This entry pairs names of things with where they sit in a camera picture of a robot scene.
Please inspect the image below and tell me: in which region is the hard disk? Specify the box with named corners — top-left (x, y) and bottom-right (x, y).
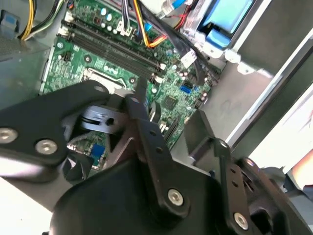
top-left (193, 0), bottom-right (256, 51)

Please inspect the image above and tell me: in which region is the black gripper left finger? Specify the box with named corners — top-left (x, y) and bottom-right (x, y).
top-left (0, 78), bottom-right (191, 223)

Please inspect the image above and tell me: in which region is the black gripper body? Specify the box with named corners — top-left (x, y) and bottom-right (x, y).
top-left (48, 156), bottom-right (232, 235)

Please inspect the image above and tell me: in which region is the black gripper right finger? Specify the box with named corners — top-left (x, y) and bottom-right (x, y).
top-left (183, 109), bottom-right (309, 235)

